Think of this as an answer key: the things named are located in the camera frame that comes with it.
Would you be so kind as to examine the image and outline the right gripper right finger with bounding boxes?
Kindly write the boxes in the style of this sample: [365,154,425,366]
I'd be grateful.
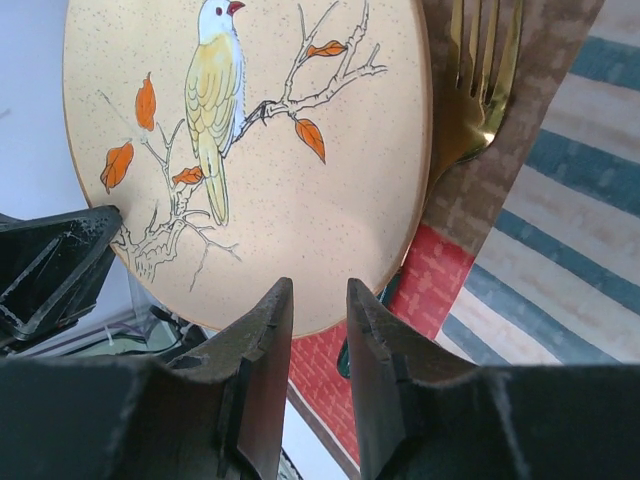
[347,278,639,479]

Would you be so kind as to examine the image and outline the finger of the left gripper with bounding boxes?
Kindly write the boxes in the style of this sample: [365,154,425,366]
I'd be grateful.
[1,206,122,345]

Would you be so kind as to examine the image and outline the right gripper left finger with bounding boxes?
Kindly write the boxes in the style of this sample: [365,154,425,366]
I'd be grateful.
[1,278,294,479]

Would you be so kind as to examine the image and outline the patchwork striped placemat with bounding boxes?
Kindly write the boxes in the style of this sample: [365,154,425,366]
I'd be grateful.
[286,0,640,471]

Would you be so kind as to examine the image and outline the round wooden plate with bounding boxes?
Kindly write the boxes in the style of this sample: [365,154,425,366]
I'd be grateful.
[63,1,432,337]

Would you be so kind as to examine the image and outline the dark handled fork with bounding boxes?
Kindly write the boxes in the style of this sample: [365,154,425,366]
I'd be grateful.
[337,0,524,379]

